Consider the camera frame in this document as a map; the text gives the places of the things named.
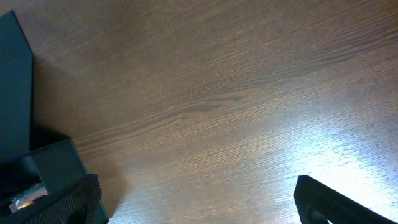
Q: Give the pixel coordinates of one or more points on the black gift box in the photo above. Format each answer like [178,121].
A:
[30,154]

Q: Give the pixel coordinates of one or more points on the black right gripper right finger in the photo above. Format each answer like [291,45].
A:
[317,203]

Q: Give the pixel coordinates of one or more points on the chrome ratchet wrench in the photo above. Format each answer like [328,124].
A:
[27,197]

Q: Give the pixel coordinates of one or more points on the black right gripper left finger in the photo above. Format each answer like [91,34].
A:
[77,203]

